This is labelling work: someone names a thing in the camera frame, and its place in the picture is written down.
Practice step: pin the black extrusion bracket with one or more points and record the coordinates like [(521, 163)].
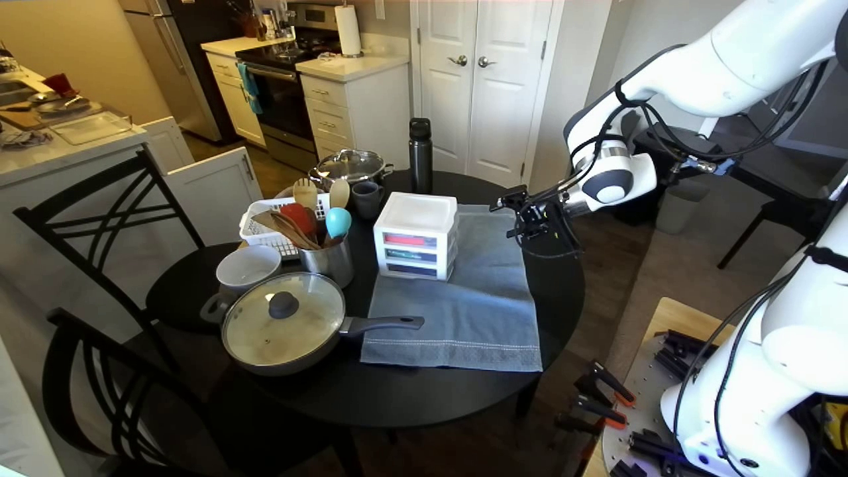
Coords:
[(684, 344)]

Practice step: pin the stainless steel pot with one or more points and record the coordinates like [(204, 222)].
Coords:
[(352, 180)]

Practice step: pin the black kitchen oven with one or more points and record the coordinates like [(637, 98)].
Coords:
[(278, 102)]

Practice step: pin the grey robot mounting plate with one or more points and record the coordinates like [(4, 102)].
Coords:
[(649, 384)]

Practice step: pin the refrigerator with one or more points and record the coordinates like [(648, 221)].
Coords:
[(159, 61)]

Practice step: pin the black water bottle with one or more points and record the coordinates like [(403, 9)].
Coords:
[(423, 160)]

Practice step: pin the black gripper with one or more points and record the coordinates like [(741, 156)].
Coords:
[(553, 216)]

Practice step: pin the red spatula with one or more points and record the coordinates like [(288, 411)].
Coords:
[(301, 221)]

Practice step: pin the wooden spoon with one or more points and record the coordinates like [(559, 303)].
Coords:
[(306, 195)]

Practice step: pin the dark grey mug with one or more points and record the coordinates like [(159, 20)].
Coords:
[(366, 203)]

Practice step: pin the brown wooden utensil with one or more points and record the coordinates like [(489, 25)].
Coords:
[(281, 230)]

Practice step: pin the small red item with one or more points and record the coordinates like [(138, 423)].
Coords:
[(60, 86)]

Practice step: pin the clear drawer with dark items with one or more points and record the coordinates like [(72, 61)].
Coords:
[(408, 270)]

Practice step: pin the white kitchen base cabinet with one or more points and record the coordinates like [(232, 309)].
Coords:
[(228, 89), (360, 108)]

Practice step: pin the grey trash can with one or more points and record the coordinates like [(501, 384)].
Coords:
[(678, 208)]

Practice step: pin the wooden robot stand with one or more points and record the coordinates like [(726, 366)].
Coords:
[(672, 313)]

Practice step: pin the white panel door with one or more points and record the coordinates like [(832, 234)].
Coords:
[(452, 89), (508, 95)]

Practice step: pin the black wooden chair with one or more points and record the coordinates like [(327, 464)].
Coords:
[(54, 379), (81, 187)]

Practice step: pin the clear drawer with label pack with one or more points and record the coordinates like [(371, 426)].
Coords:
[(408, 240)]

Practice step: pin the white paper towel roll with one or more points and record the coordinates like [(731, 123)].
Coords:
[(347, 30)]

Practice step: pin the dark frying pan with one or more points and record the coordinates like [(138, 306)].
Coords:
[(388, 323)]

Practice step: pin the clear drawer with blue disc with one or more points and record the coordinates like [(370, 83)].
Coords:
[(408, 257)]

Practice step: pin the metal utensil holder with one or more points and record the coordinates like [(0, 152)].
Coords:
[(331, 264)]

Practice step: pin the white kitchen island counter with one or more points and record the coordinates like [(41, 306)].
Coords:
[(54, 152)]

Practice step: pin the teal dish towel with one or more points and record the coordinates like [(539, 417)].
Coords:
[(249, 89)]

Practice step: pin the blue grey towel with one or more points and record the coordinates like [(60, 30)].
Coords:
[(477, 309)]

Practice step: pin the black orange bar clamp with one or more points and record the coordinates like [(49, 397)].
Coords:
[(596, 409), (614, 384)]

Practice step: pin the teal spatula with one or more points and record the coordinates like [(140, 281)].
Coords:
[(338, 222)]

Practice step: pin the glass pot lid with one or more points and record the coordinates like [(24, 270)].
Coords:
[(347, 163)]

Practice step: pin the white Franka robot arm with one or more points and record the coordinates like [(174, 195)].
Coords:
[(751, 54)]

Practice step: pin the wooden spatula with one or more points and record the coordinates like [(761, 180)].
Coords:
[(341, 191)]

